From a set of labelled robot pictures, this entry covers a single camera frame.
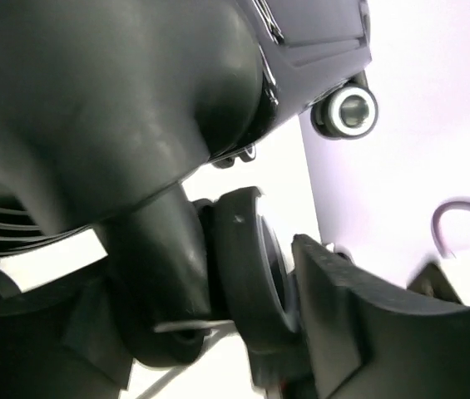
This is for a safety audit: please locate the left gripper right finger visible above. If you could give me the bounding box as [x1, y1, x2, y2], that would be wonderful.
[292, 234, 470, 398]

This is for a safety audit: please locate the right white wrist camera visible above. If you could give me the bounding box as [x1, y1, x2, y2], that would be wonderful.
[407, 250, 470, 307]

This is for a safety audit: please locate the black suitcase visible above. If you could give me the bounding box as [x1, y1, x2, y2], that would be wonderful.
[0, 1, 371, 367]

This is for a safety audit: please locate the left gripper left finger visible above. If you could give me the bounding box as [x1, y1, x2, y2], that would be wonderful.
[0, 265, 133, 398]

